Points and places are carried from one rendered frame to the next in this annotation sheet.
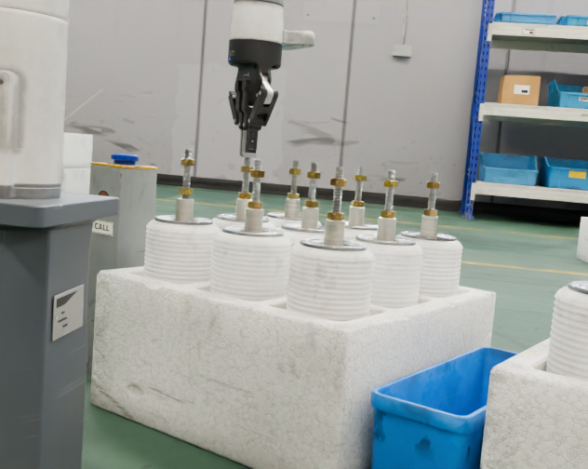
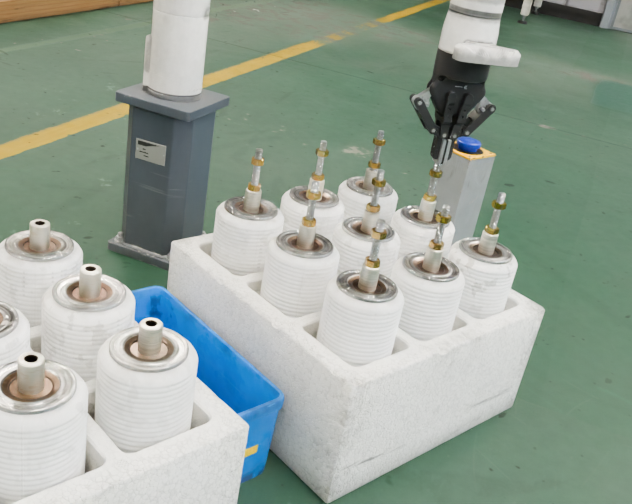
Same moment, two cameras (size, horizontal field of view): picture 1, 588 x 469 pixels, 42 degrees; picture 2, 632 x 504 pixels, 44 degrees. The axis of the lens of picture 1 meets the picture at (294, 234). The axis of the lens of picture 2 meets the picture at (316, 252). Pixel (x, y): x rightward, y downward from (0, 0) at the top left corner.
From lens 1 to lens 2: 153 cm
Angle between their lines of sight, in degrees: 95
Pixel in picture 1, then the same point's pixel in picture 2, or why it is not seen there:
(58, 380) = (141, 178)
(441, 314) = (258, 318)
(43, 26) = (156, 16)
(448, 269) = (325, 313)
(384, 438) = (145, 314)
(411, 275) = (269, 272)
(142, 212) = (448, 191)
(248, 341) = not seen: hidden behind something
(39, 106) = (154, 53)
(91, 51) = not seen: outside the picture
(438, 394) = (214, 361)
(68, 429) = (150, 207)
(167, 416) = not seen: hidden behind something
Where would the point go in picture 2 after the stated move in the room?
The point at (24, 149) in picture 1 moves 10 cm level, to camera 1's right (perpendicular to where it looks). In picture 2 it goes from (149, 71) to (123, 83)
